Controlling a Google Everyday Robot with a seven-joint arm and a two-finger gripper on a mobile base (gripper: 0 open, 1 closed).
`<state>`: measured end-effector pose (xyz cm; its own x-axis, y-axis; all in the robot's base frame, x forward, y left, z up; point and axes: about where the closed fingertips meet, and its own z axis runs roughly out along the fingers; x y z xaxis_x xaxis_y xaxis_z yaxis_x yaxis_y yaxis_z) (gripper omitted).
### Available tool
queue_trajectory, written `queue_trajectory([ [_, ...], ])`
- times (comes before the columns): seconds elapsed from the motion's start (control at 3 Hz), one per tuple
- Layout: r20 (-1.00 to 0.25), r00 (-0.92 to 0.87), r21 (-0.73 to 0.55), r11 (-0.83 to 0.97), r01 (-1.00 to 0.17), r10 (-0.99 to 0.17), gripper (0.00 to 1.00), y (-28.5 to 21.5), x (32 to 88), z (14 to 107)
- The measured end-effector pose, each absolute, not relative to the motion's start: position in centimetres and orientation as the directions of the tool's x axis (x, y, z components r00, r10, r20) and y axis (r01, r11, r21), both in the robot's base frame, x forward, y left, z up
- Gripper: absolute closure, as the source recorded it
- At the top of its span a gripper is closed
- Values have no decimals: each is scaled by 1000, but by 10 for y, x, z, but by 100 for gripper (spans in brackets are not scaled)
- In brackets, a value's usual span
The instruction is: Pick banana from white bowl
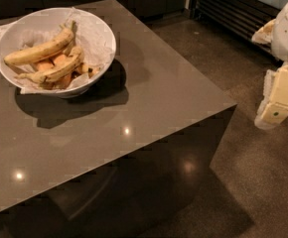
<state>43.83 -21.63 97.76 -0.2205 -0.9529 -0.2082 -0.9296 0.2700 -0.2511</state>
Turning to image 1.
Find white paper bowl liner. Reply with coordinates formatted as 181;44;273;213
17;8;116;98

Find orange carrot pieces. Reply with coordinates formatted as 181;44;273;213
32;54;99;90

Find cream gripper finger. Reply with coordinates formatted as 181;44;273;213
254;62;288;130
251;20;275;45

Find yellow banana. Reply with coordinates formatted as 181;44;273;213
16;46;84;83
4;21;75;65

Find black louvered vent cabinet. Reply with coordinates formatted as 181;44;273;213
193;0;288;55

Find white ceramic bowl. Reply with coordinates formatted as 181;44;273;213
0;7;117;99

